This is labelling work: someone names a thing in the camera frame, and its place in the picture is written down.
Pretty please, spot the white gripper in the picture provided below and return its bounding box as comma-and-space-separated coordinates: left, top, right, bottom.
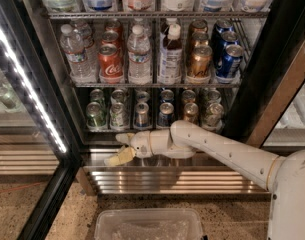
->
104, 131, 152, 166

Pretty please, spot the white green can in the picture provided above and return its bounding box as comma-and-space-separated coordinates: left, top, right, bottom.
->
111, 89, 127, 104
110, 102, 128, 129

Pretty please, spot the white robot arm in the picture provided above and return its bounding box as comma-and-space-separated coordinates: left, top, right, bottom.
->
105, 120, 305, 240

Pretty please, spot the front silver blue can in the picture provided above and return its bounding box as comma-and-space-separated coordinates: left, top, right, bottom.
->
134, 102, 150, 128

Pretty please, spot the silver blue can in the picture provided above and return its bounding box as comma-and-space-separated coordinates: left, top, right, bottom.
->
135, 91, 150, 103
134, 102, 150, 128

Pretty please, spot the front dark blue can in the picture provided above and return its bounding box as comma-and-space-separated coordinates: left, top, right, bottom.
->
157, 102, 174, 127

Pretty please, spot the dark blue can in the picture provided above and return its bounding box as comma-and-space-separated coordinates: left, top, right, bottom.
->
160, 89, 174, 104
157, 102, 174, 127

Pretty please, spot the rear silver blue can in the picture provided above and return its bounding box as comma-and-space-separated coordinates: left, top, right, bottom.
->
135, 91, 150, 103

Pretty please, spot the rear green can bottom shelf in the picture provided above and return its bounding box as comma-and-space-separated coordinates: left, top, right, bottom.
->
90, 89, 106, 108

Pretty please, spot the rear dark blue can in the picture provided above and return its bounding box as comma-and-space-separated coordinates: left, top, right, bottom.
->
160, 89, 174, 104

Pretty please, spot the front gold can bottom shelf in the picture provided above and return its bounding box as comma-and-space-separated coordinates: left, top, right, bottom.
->
183, 103, 199, 124

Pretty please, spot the gold can shelf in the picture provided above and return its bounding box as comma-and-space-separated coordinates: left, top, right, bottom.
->
181, 90, 196, 105
187, 45, 212, 83
188, 19, 208, 35
187, 32, 209, 51
183, 103, 199, 124

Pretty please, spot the rear gold can bottom shelf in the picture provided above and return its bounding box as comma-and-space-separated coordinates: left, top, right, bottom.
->
181, 90, 196, 105

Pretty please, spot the front red cola can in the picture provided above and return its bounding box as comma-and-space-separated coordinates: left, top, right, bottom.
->
98, 44, 123, 84

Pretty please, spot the red cola can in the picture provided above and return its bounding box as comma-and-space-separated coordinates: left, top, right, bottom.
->
105, 19, 123, 35
101, 30, 122, 49
98, 44, 123, 84

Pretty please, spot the front pale green can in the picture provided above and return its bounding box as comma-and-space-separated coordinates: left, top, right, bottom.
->
202, 102, 224, 128

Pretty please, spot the pale green can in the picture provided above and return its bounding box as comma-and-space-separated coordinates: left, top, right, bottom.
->
202, 102, 224, 128
201, 89, 221, 105

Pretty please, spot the glass fridge door with light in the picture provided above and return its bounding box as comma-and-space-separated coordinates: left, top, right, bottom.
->
0, 0, 80, 240

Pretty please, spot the rear pale green can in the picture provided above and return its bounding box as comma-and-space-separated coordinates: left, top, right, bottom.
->
201, 89, 221, 105

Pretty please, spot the front gold can middle shelf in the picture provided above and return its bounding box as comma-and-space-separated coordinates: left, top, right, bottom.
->
187, 45, 212, 83

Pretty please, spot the middle red cola can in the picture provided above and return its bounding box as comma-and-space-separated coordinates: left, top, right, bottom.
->
101, 30, 122, 49

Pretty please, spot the rear red cola can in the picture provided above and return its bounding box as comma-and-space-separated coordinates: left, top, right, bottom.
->
105, 19, 123, 35

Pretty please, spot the front blue can middle shelf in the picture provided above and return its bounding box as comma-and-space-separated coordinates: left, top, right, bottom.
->
216, 44, 244, 83

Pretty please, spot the blue can shelf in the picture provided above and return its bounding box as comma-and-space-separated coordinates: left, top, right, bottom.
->
213, 31, 239, 65
216, 44, 244, 83
212, 19, 234, 37

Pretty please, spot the rear gold can middle shelf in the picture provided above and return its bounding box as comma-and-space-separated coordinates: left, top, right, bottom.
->
188, 19, 208, 35

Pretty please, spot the rear blue can middle shelf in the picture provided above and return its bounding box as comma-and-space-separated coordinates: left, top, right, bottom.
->
212, 19, 234, 37

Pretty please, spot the clear plastic bin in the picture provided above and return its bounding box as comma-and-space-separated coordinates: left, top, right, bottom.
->
94, 208, 204, 240

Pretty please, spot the front tea bottle white cap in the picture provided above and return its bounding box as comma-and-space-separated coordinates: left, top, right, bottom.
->
158, 24, 182, 85

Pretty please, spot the front centre water bottle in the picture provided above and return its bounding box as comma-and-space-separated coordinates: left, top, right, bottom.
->
127, 25, 151, 85

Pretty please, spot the water bottle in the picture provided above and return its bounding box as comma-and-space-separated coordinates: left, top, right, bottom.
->
131, 18, 152, 36
60, 24, 91, 78
70, 19, 97, 70
127, 25, 151, 85

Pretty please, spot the front left water bottle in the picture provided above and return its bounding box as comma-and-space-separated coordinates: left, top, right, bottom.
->
60, 24, 91, 78

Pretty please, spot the rear centre water bottle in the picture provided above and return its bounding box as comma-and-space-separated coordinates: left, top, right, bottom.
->
131, 18, 152, 36

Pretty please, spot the rear left water bottle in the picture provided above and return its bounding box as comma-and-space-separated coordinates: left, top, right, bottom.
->
70, 19, 97, 70

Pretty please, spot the rear tea bottle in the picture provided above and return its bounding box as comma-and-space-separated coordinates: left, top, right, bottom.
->
160, 18, 178, 40

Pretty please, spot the middle wire shelf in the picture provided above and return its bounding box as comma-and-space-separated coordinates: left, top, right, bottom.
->
74, 83, 240, 88

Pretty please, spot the wire shelf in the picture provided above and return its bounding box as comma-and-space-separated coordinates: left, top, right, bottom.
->
47, 11, 269, 20
74, 83, 240, 88

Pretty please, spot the upper wire shelf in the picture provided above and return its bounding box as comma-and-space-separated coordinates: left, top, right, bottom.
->
47, 11, 269, 20

